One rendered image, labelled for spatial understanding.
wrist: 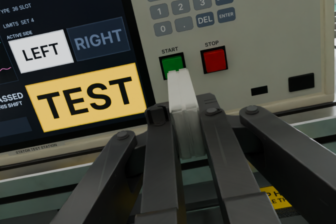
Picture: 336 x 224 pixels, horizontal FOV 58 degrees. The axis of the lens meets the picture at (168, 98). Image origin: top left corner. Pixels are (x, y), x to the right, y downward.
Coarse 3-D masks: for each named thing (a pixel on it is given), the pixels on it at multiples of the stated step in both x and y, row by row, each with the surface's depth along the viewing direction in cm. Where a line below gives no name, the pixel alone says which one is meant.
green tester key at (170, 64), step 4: (176, 56) 27; (180, 56) 27; (164, 60) 27; (168, 60) 27; (172, 60) 27; (176, 60) 27; (180, 60) 27; (164, 64) 27; (168, 64) 27; (172, 64) 27; (176, 64) 27; (180, 64) 27; (164, 68) 27; (168, 68) 27; (172, 68) 27; (176, 68) 27; (180, 68) 27; (164, 72) 28
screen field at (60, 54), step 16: (48, 32) 26; (64, 32) 26; (80, 32) 26; (96, 32) 27; (112, 32) 27; (16, 48) 27; (32, 48) 27; (48, 48) 27; (64, 48) 27; (80, 48) 27; (96, 48) 27; (112, 48) 27; (128, 48) 27; (32, 64) 27; (48, 64) 28
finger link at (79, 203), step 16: (112, 144) 14; (128, 144) 14; (96, 160) 13; (112, 160) 13; (96, 176) 12; (112, 176) 12; (80, 192) 11; (96, 192) 11; (112, 192) 12; (128, 192) 13; (64, 208) 10; (80, 208) 10; (96, 208) 10; (112, 208) 12; (128, 208) 13
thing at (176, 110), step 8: (168, 72) 21; (176, 72) 21; (168, 80) 20; (176, 80) 19; (168, 88) 19; (176, 88) 18; (168, 96) 17; (176, 96) 17; (176, 104) 16; (176, 112) 15; (176, 120) 15; (184, 120) 16; (176, 128) 16; (184, 128) 16; (176, 136) 16; (184, 136) 16; (184, 144) 16; (184, 152) 16
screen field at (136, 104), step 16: (128, 64) 28; (64, 80) 28; (80, 80) 28; (96, 80) 28; (112, 80) 28; (128, 80) 28; (32, 96) 29; (48, 96) 29; (64, 96) 29; (80, 96) 29; (96, 96) 29; (112, 96) 29; (128, 96) 29; (48, 112) 29; (64, 112) 29; (80, 112) 29; (96, 112) 29; (112, 112) 29; (128, 112) 29; (48, 128) 30
